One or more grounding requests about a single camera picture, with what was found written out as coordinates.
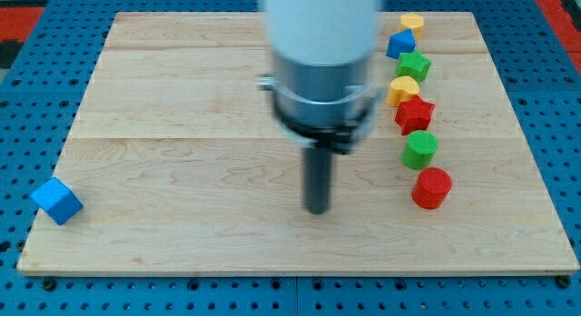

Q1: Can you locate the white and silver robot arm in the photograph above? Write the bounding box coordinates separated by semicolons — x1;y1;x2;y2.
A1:
261;0;380;154

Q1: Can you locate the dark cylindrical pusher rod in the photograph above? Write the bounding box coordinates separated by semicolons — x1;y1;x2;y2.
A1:
302;148;333;214

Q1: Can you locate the light wooden board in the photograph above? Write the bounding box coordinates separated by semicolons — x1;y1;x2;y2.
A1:
17;12;579;277

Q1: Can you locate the green cylinder block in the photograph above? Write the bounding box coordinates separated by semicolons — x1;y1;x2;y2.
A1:
400;130;438;170

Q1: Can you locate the yellow heart block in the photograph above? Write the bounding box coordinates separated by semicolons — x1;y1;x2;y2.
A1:
385;75;420;107

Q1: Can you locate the red star block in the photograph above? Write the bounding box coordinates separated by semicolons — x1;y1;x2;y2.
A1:
395;95;436;135

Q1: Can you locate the red cylinder block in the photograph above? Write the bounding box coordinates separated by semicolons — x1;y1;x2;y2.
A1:
411;167;453;210

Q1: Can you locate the green star block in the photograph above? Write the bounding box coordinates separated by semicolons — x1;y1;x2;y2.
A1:
396;51;431;83

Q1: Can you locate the blue pentagon block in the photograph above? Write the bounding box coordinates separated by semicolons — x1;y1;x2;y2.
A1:
386;29;416;59

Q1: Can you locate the yellow hexagon block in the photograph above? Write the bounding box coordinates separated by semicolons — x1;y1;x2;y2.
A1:
399;13;424;41

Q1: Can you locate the blue cube block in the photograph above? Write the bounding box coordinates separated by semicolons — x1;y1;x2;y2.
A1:
30;177;84;225

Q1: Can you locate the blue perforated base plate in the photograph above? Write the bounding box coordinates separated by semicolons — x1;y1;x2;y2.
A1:
1;0;580;315

